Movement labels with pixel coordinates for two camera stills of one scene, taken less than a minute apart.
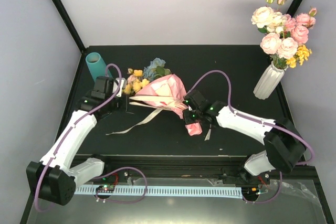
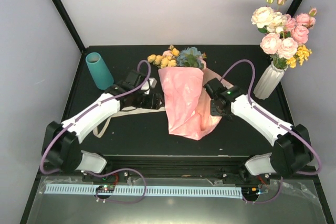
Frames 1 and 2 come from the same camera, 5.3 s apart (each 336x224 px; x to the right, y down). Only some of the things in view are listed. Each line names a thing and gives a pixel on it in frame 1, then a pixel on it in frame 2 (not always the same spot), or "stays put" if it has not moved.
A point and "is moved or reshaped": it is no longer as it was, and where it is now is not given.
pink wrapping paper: x=170 y=87 is moved or reshaped
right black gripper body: x=192 y=119 → x=216 y=111
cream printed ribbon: x=170 y=104 → x=127 y=110
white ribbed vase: x=268 y=81 stays put
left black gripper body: x=121 y=107 → x=142 y=103
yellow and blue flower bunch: x=137 y=79 is moved or reshaped
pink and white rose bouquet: x=286 y=37 stays put
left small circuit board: x=105 y=189 stays put
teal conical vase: x=96 y=65 stays put
